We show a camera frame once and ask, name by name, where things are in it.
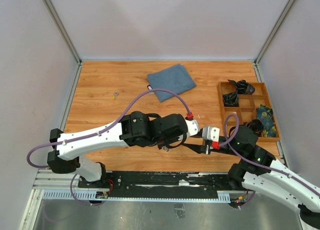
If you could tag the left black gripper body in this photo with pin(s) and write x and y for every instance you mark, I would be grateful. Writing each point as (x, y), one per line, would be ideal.
(161, 142)

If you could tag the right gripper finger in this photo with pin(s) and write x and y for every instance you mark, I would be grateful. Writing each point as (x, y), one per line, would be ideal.
(198, 135)
(194, 147)

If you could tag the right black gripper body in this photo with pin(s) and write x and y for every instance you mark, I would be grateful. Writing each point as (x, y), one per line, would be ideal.
(226, 147)

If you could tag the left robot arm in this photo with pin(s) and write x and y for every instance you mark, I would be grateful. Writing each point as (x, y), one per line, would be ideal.
(135, 129)

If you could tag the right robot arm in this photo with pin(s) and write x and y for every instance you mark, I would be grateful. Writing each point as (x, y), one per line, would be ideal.
(259, 170)

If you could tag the dark rolled tie bottom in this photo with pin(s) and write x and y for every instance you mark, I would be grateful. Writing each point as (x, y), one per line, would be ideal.
(256, 126)

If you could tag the dark rolled tie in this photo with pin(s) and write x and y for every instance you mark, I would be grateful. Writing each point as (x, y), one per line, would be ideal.
(231, 99)
(243, 87)
(256, 126)

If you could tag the wooden compartment tray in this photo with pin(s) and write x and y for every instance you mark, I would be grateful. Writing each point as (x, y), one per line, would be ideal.
(247, 104)

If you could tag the blue floral rolled tie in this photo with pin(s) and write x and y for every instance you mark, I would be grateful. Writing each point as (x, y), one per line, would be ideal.
(265, 115)

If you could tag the dark rolled tie middle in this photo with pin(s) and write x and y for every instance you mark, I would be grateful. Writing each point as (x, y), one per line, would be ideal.
(231, 99)

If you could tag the dark rolled tie top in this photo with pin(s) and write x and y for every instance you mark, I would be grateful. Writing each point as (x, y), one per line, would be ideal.
(243, 87)

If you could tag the folded blue cloth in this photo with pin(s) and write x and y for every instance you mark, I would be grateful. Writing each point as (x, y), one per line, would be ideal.
(175, 79)

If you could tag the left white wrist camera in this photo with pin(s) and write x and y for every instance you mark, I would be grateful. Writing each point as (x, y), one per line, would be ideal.
(192, 128)

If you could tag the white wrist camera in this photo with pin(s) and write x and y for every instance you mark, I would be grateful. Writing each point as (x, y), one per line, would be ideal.
(192, 128)
(210, 133)

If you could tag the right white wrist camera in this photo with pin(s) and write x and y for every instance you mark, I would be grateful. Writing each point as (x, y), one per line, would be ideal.
(210, 133)

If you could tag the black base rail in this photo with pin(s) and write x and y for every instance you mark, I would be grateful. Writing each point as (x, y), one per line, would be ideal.
(163, 185)

